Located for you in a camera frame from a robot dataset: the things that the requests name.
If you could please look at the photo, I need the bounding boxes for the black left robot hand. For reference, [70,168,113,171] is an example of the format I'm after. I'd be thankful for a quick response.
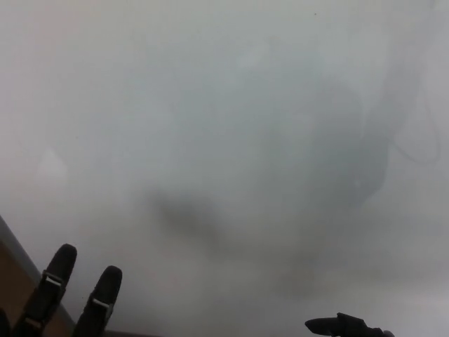
[0,242,123,337]

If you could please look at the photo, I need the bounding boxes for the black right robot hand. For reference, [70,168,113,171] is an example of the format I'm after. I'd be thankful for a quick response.
[304,312,396,337]

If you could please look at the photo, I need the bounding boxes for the brown wooden panel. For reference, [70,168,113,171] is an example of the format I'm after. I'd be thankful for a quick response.
[0,241,45,326]

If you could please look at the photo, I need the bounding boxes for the white whiteboard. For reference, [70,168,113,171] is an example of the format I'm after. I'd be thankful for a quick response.
[0,0,449,337]

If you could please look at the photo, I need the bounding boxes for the grey whiteboard frame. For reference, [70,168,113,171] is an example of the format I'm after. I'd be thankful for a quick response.
[0,213,76,337]

